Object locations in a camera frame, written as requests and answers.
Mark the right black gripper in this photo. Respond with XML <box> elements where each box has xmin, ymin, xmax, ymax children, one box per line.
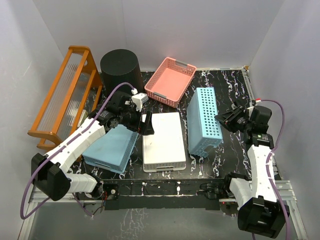
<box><xmin>215</xmin><ymin>106</ymin><xmax>253</xmax><ymax>134</ymax></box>

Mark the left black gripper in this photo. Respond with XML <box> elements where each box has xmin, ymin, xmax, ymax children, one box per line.
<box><xmin>118</xmin><ymin>104</ymin><xmax>154</xmax><ymax>136</ymax></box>

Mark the white perforated basket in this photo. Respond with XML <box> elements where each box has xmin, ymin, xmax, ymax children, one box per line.
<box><xmin>142</xmin><ymin>112</ymin><xmax>186</xmax><ymax>173</ymax></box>

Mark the dark blue perforated basket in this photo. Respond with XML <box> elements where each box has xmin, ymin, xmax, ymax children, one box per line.
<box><xmin>186</xmin><ymin>87</ymin><xmax>223</xmax><ymax>158</ymax></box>

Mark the light blue perforated basket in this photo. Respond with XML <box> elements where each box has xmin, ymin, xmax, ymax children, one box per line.
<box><xmin>82</xmin><ymin>125</ymin><xmax>138</xmax><ymax>174</ymax></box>

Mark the large black plastic bucket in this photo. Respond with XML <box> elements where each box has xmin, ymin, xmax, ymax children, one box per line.
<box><xmin>100</xmin><ymin>49</ymin><xmax>145</xmax><ymax>97</ymax></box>

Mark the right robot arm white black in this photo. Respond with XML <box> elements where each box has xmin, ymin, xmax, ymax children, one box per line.
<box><xmin>214</xmin><ymin>103</ymin><xmax>290</xmax><ymax>239</ymax></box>

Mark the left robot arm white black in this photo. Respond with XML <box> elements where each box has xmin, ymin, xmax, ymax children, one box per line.
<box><xmin>31</xmin><ymin>90</ymin><xmax>154</xmax><ymax>201</ymax></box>

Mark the pink perforated basket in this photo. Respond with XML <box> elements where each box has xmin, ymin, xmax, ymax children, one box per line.
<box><xmin>144</xmin><ymin>57</ymin><xmax>197</xmax><ymax>108</ymax></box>

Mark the small grey block in rack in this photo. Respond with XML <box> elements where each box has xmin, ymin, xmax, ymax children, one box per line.
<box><xmin>77</xmin><ymin>109</ymin><xmax>88</xmax><ymax>127</ymax></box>

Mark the orange wooden rack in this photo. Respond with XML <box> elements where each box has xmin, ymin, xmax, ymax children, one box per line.
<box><xmin>28</xmin><ymin>45</ymin><xmax>103</xmax><ymax>152</ymax></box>

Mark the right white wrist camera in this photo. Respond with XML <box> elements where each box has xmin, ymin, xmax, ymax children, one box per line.
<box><xmin>251</xmin><ymin>98</ymin><xmax>262</xmax><ymax>108</ymax></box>

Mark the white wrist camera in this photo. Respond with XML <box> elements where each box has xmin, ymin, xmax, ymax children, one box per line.
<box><xmin>251</xmin><ymin>98</ymin><xmax>262</xmax><ymax>108</ymax></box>
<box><xmin>131</xmin><ymin>88</ymin><xmax>149</xmax><ymax>112</ymax></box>

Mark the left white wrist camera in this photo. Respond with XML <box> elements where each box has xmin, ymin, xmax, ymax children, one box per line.
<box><xmin>131</xmin><ymin>88</ymin><xmax>149</xmax><ymax>112</ymax></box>

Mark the black front mounting rail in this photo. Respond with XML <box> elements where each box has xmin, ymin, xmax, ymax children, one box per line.
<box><xmin>103</xmin><ymin>178</ymin><xmax>227</xmax><ymax>210</ymax></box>

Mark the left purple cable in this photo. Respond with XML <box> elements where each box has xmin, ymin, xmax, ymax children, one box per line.
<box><xmin>19</xmin><ymin>82</ymin><xmax>137</xmax><ymax>220</ymax></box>

